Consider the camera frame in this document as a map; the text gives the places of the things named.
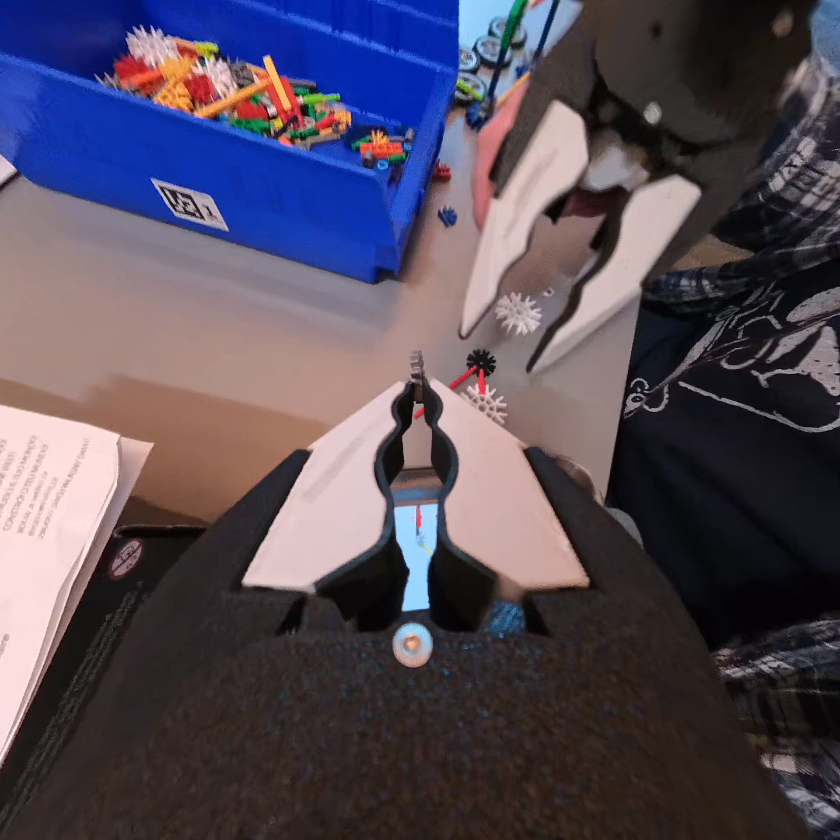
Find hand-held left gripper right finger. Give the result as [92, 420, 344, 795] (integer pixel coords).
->
[422, 378, 590, 593]

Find black cardboard box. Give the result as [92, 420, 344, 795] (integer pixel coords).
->
[0, 521, 211, 815]

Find long red rod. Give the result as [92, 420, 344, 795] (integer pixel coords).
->
[412, 367, 479, 421]

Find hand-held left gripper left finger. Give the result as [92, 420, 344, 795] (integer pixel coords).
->
[241, 381, 417, 595]

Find white snowflake connector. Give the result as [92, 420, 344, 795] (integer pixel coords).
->
[494, 292, 544, 337]
[459, 386, 509, 427]

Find blue plastic storage bin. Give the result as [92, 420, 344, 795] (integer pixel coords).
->
[0, 0, 460, 284]

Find person's torso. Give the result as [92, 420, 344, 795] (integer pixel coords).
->
[607, 262, 840, 840]

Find pile of colourful construction pieces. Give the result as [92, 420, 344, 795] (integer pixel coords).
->
[95, 25, 417, 175]

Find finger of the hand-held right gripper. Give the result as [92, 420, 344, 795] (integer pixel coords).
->
[525, 174, 703, 375]
[457, 98, 592, 341]

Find white printed paper sheets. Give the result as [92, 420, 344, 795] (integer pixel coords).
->
[0, 403, 155, 769]

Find person's right hand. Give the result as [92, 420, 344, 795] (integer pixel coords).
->
[472, 79, 534, 231]

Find wheeled toy construction model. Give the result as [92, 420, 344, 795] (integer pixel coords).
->
[455, 0, 585, 131]

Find smartphone with lit screen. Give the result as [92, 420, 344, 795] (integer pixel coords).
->
[392, 467, 439, 611]

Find person's right forearm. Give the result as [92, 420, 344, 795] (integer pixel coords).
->
[640, 39, 840, 316]

